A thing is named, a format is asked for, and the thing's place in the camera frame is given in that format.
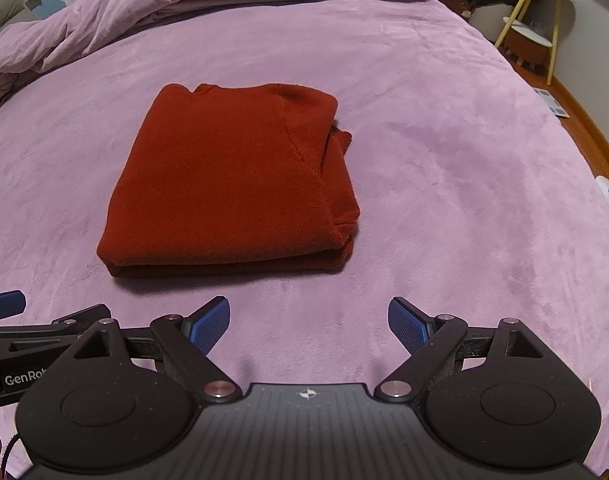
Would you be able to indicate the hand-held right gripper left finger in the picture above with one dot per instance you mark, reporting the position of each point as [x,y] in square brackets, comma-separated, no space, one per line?
[210,327]

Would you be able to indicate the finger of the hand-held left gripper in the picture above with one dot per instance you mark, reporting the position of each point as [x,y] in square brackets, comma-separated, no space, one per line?
[44,332]
[4,302]

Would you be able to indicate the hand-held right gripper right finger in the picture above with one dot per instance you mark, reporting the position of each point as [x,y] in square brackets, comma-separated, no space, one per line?
[407,325]

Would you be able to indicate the red knit sweater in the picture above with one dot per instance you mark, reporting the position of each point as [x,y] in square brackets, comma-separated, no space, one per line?
[224,180]

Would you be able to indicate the white bathroom scale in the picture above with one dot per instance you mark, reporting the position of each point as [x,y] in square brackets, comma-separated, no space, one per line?
[551,104]

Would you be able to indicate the white charger plug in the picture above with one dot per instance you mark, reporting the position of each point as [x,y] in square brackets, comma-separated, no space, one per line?
[34,0]

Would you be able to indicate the red round stool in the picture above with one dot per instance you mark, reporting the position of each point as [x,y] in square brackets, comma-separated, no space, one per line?
[526,42]

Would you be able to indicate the yellow-legged side table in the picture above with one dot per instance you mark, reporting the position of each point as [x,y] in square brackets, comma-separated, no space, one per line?
[521,5]

